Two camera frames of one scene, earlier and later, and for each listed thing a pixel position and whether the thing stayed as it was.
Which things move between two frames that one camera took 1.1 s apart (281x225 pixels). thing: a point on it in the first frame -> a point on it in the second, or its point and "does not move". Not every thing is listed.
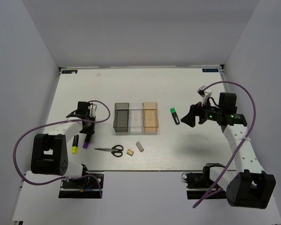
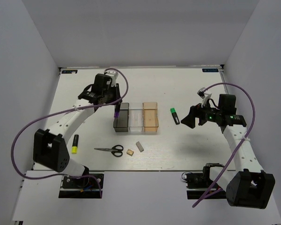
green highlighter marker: (173, 112) does not move
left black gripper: (90, 131) -> (116, 91)
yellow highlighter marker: (74, 148) does not move
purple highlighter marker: (85, 145) -> (117, 108)
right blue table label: (210, 70) does not move
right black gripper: (190, 118) does not move
